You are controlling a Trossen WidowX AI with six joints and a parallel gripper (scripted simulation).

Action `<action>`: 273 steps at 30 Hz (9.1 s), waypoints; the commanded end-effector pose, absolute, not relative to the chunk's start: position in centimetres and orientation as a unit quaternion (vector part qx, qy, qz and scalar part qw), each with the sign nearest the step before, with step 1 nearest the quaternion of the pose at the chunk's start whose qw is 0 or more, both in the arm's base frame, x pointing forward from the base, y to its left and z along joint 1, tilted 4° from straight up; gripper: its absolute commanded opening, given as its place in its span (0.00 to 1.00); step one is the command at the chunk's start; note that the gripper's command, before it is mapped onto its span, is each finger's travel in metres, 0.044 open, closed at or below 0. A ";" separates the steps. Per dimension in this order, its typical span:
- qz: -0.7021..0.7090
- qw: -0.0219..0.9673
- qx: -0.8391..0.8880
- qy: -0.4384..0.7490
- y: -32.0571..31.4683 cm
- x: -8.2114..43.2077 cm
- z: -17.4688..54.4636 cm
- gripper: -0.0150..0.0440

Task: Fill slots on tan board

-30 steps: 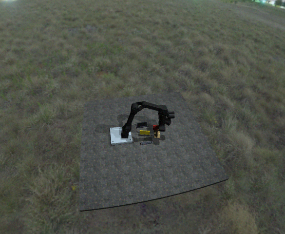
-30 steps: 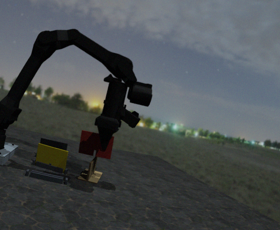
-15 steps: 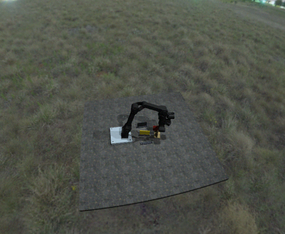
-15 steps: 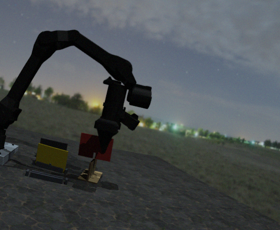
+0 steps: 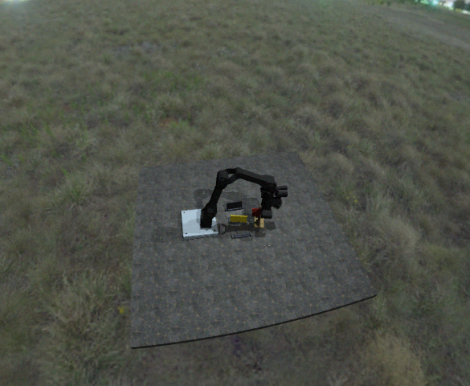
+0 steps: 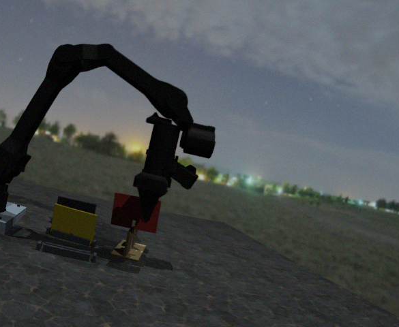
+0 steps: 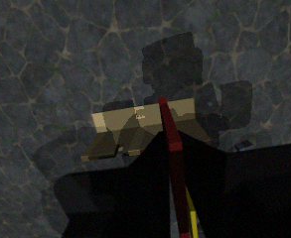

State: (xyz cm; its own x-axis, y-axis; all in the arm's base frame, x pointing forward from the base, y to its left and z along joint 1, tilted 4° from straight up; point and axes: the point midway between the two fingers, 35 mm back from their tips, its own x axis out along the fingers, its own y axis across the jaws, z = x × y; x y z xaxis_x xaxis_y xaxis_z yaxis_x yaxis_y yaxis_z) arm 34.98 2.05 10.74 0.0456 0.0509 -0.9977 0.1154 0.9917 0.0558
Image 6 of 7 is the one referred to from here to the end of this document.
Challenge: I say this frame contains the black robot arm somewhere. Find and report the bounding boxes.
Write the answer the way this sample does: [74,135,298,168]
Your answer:
[0,44,216,213]

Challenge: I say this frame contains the yellow flat board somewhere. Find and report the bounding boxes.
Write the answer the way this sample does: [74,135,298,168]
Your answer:
[50,204,98,246]

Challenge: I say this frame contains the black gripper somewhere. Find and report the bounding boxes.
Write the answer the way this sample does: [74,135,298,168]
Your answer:
[133,145,175,221]

